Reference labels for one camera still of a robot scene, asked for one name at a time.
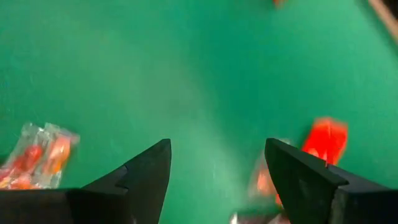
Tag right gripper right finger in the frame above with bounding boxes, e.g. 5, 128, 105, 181
265, 138, 398, 224

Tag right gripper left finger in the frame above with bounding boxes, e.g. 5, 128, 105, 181
0, 138, 172, 224

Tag clear packet red gummies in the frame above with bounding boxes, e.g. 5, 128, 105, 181
0, 121, 81, 190
247, 138, 282, 208

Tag green table mat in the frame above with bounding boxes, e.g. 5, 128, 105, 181
0, 0, 398, 224

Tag wooden work table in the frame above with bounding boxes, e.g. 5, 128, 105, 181
366, 0, 398, 47

